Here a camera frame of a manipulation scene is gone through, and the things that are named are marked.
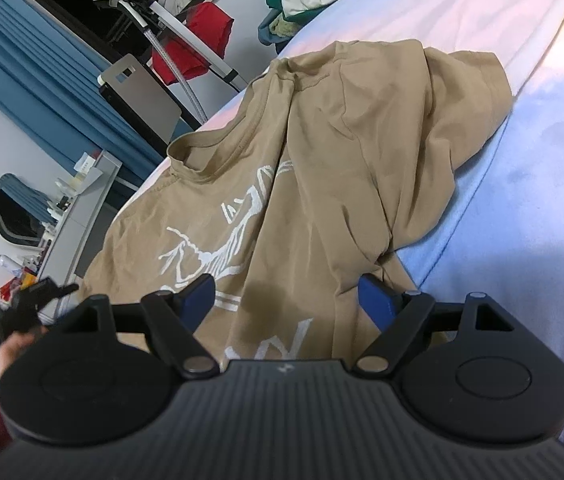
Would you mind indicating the black framed wavy mirror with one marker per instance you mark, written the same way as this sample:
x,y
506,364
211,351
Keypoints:
x,y
23,212

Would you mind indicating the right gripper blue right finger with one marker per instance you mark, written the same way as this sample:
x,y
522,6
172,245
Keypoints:
x,y
402,319

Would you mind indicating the grey dresser desk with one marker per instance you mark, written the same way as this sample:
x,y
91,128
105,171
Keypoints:
x,y
80,233

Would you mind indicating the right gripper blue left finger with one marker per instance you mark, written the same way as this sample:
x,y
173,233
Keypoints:
x,y
172,318

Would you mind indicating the person left hand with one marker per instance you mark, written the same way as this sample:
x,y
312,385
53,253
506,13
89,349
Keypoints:
x,y
15,344

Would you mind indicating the blue window curtain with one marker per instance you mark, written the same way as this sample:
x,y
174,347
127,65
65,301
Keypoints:
x,y
49,88

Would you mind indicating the pastel tie-dye bed sheet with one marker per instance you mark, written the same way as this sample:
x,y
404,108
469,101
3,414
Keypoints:
x,y
503,231

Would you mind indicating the grey chair back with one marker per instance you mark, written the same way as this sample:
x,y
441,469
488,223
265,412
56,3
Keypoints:
x,y
141,100

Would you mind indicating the tan printed t-shirt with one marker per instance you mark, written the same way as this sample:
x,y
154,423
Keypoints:
x,y
334,161

